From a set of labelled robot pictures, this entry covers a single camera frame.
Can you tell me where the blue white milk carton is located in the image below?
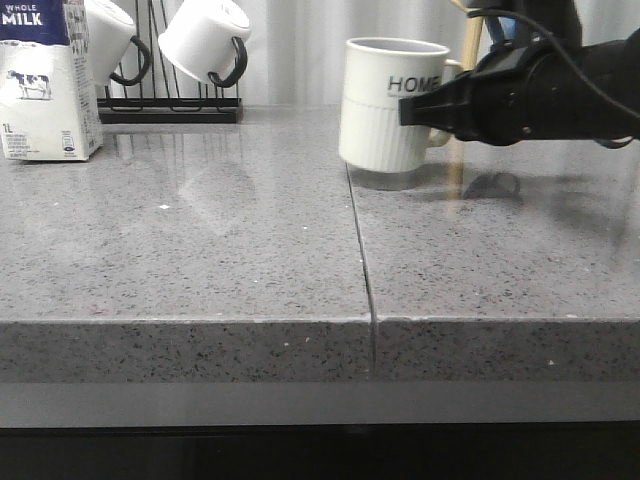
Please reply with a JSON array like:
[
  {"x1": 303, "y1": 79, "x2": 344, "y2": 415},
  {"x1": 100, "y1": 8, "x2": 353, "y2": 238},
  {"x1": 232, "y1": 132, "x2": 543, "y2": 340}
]
[{"x1": 1, "y1": 0, "x2": 103, "y2": 161}]

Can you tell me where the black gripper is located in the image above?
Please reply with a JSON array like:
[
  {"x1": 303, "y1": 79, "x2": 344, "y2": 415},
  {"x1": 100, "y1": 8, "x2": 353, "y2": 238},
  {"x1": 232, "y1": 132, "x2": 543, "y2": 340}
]
[{"x1": 399, "y1": 49, "x2": 585, "y2": 146}]

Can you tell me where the black wire mug rack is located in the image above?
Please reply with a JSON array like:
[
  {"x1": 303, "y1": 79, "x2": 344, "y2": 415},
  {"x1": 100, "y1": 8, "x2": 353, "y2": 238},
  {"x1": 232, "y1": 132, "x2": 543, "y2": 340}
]
[{"x1": 96, "y1": 0, "x2": 243, "y2": 124}]

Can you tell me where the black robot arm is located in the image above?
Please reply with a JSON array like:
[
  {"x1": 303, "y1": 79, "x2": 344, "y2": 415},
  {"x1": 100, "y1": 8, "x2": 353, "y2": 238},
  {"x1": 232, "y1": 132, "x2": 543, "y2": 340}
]
[{"x1": 399, "y1": 1, "x2": 639, "y2": 149}]

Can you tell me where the blue enamel mug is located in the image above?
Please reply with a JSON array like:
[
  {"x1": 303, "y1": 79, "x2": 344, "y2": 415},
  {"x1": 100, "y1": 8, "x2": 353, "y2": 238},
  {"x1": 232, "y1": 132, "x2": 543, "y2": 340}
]
[{"x1": 485, "y1": 16, "x2": 517, "y2": 49}]

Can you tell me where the cream HOME mug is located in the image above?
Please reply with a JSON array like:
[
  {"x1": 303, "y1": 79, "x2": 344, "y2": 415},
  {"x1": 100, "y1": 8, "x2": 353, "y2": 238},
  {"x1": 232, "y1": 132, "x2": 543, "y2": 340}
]
[{"x1": 338, "y1": 37, "x2": 463, "y2": 173}]

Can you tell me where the black cable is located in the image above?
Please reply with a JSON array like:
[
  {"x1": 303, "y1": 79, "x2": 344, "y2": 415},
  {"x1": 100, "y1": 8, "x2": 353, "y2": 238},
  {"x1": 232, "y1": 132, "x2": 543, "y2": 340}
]
[{"x1": 467, "y1": 8, "x2": 640, "y2": 149}]

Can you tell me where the white mug left on rack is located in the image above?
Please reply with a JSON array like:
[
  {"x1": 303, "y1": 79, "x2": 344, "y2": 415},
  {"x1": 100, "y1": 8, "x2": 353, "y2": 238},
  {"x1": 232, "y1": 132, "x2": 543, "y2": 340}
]
[{"x1": 84, "y1": 0, "x2": 152, "y2": 87}]

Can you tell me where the wooden mug tree stand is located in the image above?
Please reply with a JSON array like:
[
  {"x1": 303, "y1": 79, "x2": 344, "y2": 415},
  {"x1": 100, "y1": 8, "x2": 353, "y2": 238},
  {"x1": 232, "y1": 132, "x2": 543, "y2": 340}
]
[{"x1": 460, "y1": 17, "x2": 483, "y2": 71}]

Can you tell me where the white mug on rack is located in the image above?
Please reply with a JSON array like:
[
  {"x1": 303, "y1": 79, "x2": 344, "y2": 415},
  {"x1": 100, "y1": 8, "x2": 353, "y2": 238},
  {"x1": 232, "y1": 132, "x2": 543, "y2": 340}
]
[
  {"x1": 158, "y1": 0, "x2": 251, "y2": 89},
  {"x1": 84, "y1": 0, "x2": 152, "y2": 87}
]

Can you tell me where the white mug right on rack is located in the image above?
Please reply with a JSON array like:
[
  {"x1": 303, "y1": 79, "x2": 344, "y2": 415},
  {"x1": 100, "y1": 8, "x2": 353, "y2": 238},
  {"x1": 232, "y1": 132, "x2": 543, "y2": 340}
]
[{"x1": 158, "y1": 0, "x2": 251, "y2": 89}]

